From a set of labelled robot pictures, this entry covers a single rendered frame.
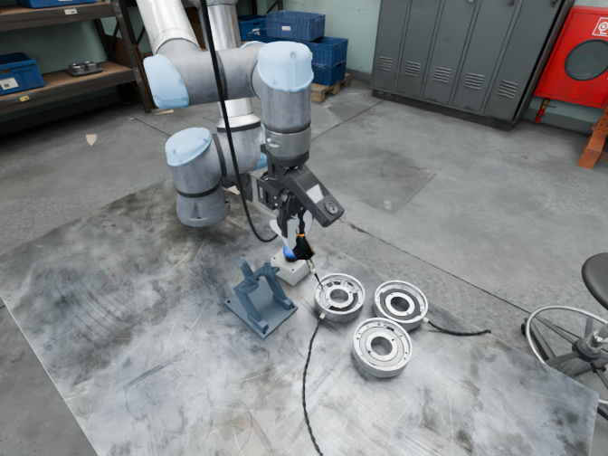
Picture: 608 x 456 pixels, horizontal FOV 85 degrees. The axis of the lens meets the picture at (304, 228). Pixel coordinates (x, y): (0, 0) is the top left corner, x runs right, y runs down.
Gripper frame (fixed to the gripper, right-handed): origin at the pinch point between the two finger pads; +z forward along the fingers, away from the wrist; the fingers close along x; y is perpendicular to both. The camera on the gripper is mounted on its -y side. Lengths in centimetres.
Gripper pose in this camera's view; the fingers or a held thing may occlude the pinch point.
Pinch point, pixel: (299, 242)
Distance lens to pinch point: 67.4
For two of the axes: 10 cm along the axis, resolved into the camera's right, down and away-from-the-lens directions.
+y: -7.4, -4.4, 5.1
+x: -6.8, 4.8, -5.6
